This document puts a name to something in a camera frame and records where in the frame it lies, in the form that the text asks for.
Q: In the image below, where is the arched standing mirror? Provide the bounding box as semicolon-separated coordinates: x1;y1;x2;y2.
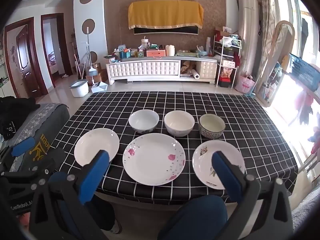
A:
255;20;295;107

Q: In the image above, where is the dark garment on clothesline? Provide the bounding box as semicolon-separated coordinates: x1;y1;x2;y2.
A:
301;18;310;43

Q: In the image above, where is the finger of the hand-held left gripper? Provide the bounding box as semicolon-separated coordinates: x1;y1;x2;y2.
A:
0;136;36;167
5;148;66;193

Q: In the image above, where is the white metal shelf rack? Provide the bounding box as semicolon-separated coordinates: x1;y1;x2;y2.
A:
212;35;242;88

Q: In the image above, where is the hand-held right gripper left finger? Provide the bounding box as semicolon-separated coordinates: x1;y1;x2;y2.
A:
27;150;110;240

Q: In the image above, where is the white mop bucket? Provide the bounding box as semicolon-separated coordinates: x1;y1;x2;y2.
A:
69;79;89;98

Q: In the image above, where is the patterned beige curtain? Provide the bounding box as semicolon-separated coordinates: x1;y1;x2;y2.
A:
255;0;275;63

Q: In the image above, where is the pink bag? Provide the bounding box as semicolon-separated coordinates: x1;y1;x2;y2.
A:
235;74;256;94

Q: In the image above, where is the black cloth with gold print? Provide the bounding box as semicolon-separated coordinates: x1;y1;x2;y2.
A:
24;130;54;160

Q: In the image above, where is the large pink flower plate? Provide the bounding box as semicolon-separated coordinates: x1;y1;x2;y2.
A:
122;133;186;186

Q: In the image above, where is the white tower air conditioner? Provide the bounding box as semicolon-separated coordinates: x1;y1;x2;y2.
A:
237;0;258;80

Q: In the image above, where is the yellow television cover cloth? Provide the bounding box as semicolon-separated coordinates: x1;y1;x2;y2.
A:
128;0;204;30

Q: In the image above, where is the black jacket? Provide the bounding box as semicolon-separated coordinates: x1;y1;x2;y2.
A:
0;96;40;140

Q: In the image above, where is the cardboard box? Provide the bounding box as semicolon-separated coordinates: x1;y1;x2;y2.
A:
86;72;102;85

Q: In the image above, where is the floral print deep plate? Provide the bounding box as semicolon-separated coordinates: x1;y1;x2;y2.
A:
192;140;246;190

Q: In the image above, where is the plain white plate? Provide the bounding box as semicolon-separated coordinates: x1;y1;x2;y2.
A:
74;128;120;167

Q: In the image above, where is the white tufted television cabinet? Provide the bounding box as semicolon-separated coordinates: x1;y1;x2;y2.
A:
106;55;218;85

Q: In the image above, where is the black television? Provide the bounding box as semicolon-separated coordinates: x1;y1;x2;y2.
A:
133;26;199;35

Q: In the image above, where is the blue plastic basket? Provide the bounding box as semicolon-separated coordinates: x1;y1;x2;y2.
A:
287;53;320;92

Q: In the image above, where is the white mop handle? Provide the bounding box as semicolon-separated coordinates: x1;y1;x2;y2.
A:
84;27;91;80

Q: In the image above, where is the dark red wooden door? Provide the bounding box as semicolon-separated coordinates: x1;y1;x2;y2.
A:
5;17;48;98

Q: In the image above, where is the patterned rim bowl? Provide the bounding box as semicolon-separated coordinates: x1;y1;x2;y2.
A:
199;114;226;139

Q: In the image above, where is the red hanging garment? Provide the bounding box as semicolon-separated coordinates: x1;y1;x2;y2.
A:
295;91;314;110

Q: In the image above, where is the person's right leg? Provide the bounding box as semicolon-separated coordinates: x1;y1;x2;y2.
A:
157;195;228;240

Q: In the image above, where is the black hanging garment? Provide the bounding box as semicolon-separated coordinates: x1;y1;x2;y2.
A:
299;101;313;126

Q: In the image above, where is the white plastic bag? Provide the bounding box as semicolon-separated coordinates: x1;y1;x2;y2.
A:
221;37;235;48

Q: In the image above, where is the blue and white bowl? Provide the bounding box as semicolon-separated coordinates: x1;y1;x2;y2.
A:
128;109;160;134

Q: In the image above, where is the orange storage box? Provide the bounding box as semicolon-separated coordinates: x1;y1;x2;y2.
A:
146;49;166;57

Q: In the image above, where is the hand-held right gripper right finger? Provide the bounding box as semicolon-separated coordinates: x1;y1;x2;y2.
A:
211;151;294;240

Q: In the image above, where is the black checked tablecloth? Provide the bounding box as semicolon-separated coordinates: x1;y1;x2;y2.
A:
49;91;299;204

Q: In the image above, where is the dark red door frame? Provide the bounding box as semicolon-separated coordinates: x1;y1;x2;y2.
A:
41;13;73;77

